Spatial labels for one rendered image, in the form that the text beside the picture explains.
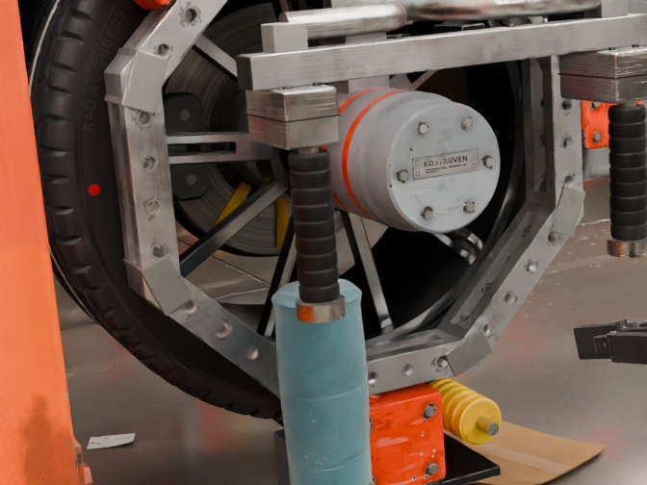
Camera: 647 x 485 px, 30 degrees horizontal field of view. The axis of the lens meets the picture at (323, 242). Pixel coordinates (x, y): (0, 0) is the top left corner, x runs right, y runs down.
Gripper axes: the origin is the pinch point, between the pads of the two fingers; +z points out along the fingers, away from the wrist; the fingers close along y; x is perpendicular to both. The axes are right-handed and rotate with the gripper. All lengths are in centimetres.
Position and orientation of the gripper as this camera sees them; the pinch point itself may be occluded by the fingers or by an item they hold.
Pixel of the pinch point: (607, 341)
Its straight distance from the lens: 111.6
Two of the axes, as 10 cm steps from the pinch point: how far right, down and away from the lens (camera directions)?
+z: -4.6, 1.0, 8.8
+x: 2.0, 9.8, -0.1
